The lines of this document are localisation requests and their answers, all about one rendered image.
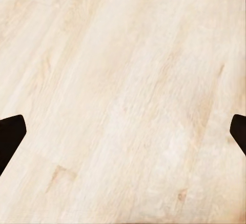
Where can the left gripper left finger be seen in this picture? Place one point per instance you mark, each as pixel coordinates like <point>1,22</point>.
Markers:
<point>12,132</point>

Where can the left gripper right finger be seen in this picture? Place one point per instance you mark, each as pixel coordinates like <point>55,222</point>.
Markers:
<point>238,131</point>

